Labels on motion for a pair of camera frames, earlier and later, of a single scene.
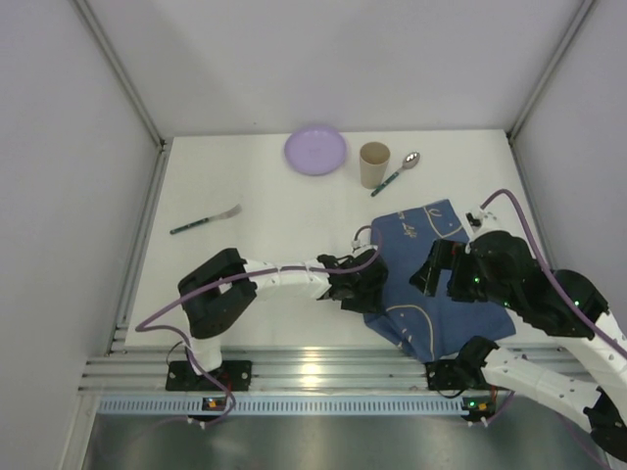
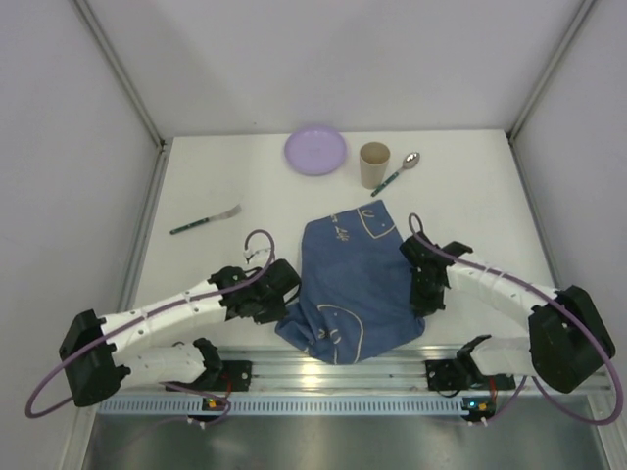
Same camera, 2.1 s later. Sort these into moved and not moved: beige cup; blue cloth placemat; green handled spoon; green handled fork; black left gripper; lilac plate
Moved: blue cloth placemat; black left gripper
Not moved: lilac plate; beige cup; green handled fork; green handled spoon
